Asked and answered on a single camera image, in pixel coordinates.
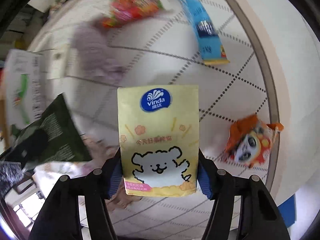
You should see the green wet wipes pack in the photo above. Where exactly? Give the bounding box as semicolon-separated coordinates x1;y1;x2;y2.
1;94;92;169

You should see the white booklet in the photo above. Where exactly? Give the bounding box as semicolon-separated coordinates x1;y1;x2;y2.
4;49;44;128

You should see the red snack bag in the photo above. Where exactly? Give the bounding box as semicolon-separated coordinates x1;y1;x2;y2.
101;0;164;29

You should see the orange panda snack bag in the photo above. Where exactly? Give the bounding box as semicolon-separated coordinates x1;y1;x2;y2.
222;114;284;168

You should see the lilac cloth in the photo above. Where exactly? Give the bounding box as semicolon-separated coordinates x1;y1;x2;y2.
71;19;125;86

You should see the yellow Vinda tissue pack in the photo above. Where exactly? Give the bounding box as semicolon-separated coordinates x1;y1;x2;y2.
117;85;200;197

